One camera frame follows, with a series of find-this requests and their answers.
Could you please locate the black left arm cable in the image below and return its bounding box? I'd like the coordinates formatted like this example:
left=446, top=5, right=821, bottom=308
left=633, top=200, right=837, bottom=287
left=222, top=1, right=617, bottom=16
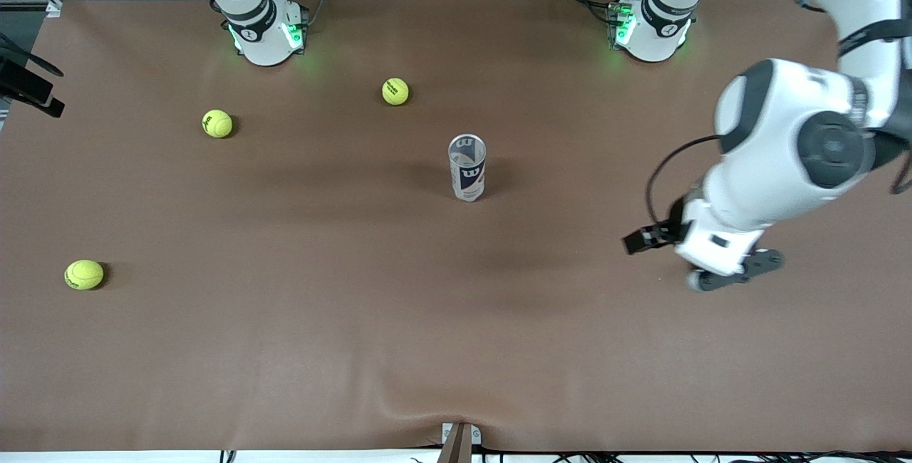
left=645, top=134, right=726, bottom=227

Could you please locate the white blue tennis ball can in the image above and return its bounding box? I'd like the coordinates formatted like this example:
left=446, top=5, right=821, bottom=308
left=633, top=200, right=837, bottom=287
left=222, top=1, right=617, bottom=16
left=447, top=133, right=487, bottom=203

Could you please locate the brown table mat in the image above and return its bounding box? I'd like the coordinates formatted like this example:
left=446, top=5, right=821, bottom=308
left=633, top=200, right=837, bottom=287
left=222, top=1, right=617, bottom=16
left=0, top=0, right=912, bottom=453

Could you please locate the metal table clamp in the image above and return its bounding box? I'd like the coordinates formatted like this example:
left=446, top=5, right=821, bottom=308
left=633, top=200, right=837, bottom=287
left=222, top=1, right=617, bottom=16
left=440, top=422, right=482, bottom=463

